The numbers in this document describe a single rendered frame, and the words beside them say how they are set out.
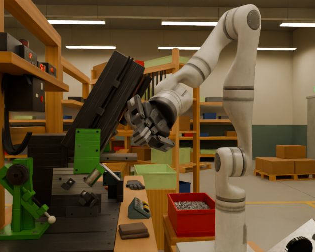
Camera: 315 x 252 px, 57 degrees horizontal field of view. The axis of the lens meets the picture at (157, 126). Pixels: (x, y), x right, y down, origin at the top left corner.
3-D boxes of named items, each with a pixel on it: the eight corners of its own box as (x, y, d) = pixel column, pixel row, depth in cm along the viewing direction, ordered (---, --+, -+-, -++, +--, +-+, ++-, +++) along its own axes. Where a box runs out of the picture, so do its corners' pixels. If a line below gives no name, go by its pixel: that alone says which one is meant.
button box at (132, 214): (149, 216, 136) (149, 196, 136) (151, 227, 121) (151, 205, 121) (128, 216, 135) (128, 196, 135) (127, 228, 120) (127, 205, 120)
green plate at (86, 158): (101, 175, 139) (102, 132, 145) (99, 173, 132) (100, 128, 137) (76, 175, 138) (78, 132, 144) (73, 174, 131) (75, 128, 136)
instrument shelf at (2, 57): (69, 92, 188) (69, 85, 188) (12, 63, 98) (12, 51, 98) (29, 91, 186) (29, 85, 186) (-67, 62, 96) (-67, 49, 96)
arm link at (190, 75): (148, 95, 80) (179, 62, 84) (171, 117, 81) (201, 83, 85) (153, 88, 74) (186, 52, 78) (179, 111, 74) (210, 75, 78)
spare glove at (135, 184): (123, 184, 190) (123, 180, 190) (139, 183, 193) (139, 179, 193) (128, 191, 171) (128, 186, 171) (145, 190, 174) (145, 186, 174)
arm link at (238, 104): (260, 90, 85) (229, 89, 83) (255, 180, 88) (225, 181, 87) (247, 90, 94) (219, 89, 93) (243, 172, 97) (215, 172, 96)
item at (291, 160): (297, 173, 751) (297, 145, 751) (319, 179, 673) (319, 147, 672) (253, 175, 731) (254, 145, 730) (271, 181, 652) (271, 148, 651)
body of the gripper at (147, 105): (162, 87, 61) (151, 97, 52) (186, 119, 62) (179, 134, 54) (135, 106, 64) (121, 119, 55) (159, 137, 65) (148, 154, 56)
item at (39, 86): (46, 112, 140) (46, 81, 140) (34, 111, 123) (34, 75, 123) (19, 112, 139) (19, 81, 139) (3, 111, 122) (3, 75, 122)
